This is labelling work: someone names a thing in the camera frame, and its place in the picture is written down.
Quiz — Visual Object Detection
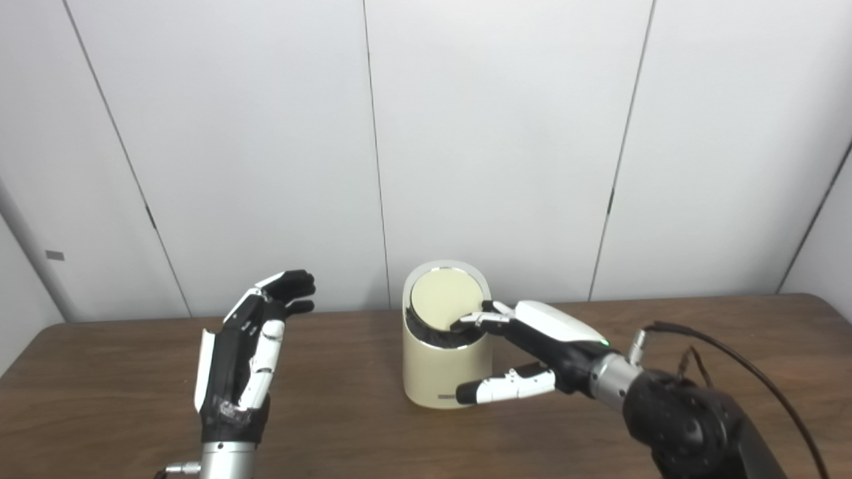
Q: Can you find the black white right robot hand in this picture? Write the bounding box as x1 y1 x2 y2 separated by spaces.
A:
455 300 613 406

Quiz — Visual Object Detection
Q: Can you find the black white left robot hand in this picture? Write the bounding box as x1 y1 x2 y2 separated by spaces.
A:
194 269 316 445

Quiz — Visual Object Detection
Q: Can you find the round cream bin lid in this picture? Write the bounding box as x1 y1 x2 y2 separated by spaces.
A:
409 267 484 331

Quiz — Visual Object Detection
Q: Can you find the cream-colored bin body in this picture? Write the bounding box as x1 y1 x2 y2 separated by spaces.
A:
401 260 493 409

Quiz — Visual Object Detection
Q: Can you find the black bin liner bag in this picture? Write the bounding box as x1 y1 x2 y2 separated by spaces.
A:
406 306 490 349

